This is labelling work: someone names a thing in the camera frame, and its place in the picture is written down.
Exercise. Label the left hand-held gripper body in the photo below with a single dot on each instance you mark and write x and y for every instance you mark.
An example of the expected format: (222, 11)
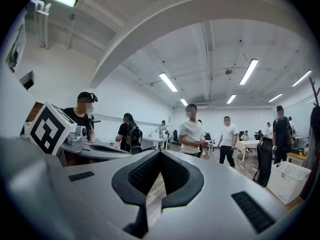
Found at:
(50, 129)

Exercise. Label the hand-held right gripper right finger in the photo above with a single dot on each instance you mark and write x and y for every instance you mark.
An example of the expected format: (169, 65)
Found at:
(220, 196)

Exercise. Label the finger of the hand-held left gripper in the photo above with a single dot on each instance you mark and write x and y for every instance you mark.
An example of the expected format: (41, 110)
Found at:
(100, 155)
(110, 147)

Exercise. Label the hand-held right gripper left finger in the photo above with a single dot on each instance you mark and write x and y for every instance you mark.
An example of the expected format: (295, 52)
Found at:
(95, 196)

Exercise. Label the long white desk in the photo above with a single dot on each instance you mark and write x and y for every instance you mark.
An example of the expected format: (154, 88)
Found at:
(152, 140)

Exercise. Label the table with pale cloth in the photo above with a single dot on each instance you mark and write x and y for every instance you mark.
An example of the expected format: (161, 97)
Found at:
(247, 145)

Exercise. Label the black office chair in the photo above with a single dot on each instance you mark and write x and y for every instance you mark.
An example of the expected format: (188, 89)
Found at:
(265, 159)

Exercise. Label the white plastic storage box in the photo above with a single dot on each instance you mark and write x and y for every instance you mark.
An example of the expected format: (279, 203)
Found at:
(287, 184)

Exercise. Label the yellow side table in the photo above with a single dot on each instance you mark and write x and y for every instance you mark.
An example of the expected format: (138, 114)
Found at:
(296, 156)

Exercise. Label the white ceiling pipes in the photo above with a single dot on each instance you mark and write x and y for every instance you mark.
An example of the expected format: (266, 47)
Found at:
(43, 26)

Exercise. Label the black ceiling-mounted device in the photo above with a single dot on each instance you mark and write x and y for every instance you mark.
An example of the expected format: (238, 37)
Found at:
(228, 71)

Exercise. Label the group of ceiling tube lights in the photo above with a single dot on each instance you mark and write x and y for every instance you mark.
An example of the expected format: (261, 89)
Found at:
(248, 71)

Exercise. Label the black wall-mounted box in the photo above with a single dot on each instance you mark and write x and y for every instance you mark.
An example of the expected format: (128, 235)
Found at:
(27, 80)

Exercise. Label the wall poster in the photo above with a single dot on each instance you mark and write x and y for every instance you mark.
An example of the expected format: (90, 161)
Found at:
(16, 49)

